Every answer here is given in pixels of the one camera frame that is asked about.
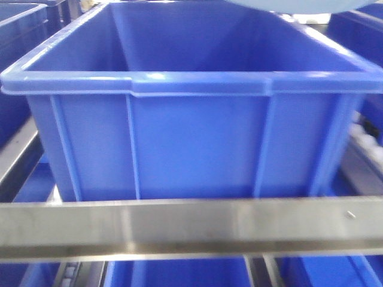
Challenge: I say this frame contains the light blue round plate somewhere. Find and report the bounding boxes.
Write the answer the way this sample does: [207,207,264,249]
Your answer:
[229,0,376,14]

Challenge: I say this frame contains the blue middle shelf crate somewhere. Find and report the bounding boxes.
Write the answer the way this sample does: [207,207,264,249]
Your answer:
[1,1,382,201]

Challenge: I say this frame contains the blue shelf crate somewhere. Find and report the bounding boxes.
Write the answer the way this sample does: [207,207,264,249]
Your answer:
[0,2,50,147]
[1,1,382,201]

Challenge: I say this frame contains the blue left shelf crate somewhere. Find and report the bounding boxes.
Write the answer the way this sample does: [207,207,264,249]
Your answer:
[0,2,50,147]

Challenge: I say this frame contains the low blue bin middle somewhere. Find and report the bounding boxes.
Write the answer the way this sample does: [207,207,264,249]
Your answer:
[104,258,253,286]

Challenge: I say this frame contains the stainless steel rack beam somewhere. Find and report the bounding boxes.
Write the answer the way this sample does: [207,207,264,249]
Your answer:
[1,196,382,262]

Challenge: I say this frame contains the blue crate with white label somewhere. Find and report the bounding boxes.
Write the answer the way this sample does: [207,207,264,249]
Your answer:
[326,2,383,129]

